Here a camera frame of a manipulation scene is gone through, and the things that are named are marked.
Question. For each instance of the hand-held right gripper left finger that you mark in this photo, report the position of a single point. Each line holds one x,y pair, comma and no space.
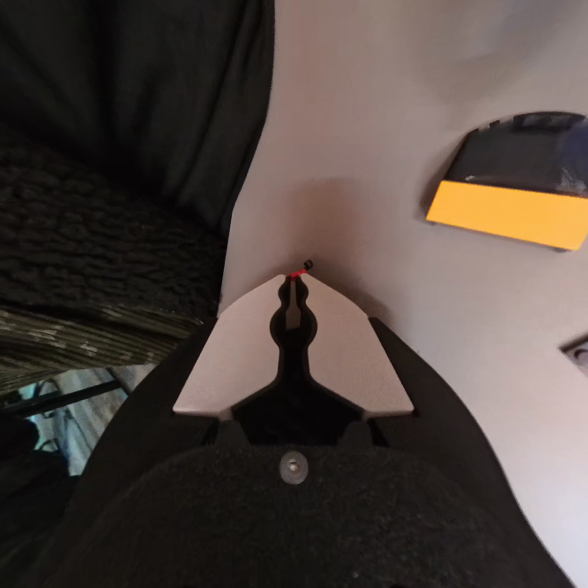
229,358

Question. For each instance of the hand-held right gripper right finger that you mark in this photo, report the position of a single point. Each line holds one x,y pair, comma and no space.
358,358

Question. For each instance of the yellow lego car roof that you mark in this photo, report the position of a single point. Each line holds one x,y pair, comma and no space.
505,216

